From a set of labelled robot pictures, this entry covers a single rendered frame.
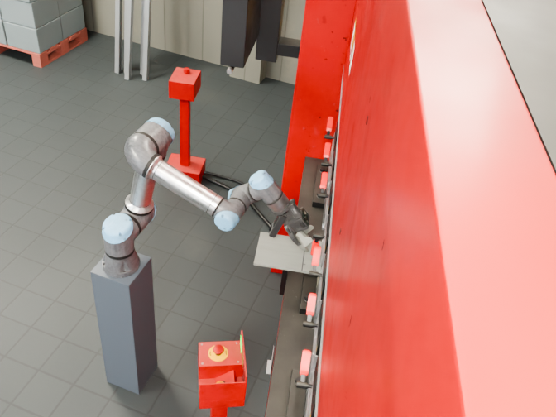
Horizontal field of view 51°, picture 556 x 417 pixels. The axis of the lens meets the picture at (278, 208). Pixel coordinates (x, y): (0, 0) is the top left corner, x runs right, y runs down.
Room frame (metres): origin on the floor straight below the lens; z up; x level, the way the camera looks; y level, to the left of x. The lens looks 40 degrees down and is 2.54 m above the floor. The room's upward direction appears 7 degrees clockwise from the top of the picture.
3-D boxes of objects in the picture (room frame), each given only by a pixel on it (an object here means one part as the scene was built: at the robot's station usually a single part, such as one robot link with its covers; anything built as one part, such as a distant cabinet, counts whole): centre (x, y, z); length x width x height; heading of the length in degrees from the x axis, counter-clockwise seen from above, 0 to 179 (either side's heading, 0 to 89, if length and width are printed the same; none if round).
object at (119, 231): (1.66, 0.61, 0.94); 0.13 x 0.12 x 0.14; 164
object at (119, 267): (1.65, 0.61, 0.82); 0.15 x 0.15 x 0.10
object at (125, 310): (1.65, 0.61, 0.39); 0.18 x 0.18 x 0.78; 75
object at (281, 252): (1.62, -0.07, 1.00); 0.26 x 0.18 x 0.01; 88
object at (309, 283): (1.58, -0.16, 0.89); 0.30 x 0.05 x 0.03; 178
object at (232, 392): (1.23, 0.13, 0.75); 0.20 x 0.16 x 0.18; 12
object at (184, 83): (3.30, 0.69, 0.42); 0.25 x 0.20 x 0.83; 88
